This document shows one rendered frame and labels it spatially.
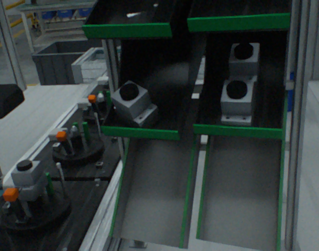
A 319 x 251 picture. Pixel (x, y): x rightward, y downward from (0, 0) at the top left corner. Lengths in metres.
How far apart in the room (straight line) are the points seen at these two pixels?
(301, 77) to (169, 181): 0.29
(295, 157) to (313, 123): 0.66
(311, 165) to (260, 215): 0.50
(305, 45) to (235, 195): 0.28
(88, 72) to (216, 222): 1.41
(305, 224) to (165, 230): 0.37
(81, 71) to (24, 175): 1.24
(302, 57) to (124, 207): 0.41
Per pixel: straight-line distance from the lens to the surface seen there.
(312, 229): 0.94
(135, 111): 0.58
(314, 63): 1.79
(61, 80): 2.82
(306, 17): 0.66
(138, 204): 0.71
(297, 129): 0.72
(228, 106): 0.56
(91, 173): 0.95
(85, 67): 1.96
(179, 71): 0.68
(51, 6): 5.88
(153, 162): 0.72
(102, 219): 0.82
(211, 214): 0.69
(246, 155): 0.70
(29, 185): 0.80
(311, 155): 1.20
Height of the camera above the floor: 1.46
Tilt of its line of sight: 25 degrees down
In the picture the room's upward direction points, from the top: 6 degrees counter-clockwise
